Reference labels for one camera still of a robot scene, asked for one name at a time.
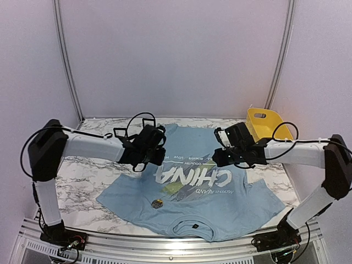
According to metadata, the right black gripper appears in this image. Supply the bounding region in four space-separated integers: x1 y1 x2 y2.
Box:
213 146 245 167

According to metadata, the black brooch box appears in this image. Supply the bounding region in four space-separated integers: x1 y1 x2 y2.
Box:
113 127 128 139
142 118 156 128

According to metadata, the white round brooch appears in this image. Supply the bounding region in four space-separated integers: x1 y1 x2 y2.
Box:
151 199 163 209

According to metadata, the light blue printed t-shirt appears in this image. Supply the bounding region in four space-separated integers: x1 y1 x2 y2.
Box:
97 124 285 241

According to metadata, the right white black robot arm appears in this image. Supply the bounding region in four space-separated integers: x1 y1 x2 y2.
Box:
212 123 351 251

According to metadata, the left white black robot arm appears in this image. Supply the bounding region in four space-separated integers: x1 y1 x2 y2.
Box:
22 119 166 245

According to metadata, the yellow plastic basket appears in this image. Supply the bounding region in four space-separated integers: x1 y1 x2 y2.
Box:
246 108 283 141

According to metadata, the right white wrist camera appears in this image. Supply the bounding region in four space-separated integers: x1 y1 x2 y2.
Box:
214 128 232 149

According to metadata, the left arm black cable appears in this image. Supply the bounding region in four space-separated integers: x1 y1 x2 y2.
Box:
20 111 157 182

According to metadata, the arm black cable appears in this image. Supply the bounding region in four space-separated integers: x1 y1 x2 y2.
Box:
20 111 157 182
272 122 331 144

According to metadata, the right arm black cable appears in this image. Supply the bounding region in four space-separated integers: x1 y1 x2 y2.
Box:
272 122 331 144

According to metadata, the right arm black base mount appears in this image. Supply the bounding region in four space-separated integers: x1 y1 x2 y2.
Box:
251 217 301 252

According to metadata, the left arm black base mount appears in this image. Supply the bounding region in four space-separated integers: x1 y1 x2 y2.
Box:
40 224 88 250

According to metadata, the left aluminium wall post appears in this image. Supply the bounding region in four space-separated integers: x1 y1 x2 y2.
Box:
52 0 85 123

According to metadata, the aluminium wall post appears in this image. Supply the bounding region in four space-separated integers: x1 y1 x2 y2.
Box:
52 0 85 123
264 0 296 109

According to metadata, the right aluminium wall post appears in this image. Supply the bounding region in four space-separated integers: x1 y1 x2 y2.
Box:
264 0 296 109

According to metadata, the aluminium front frame rail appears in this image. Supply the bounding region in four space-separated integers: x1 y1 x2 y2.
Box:
8 217 324 264

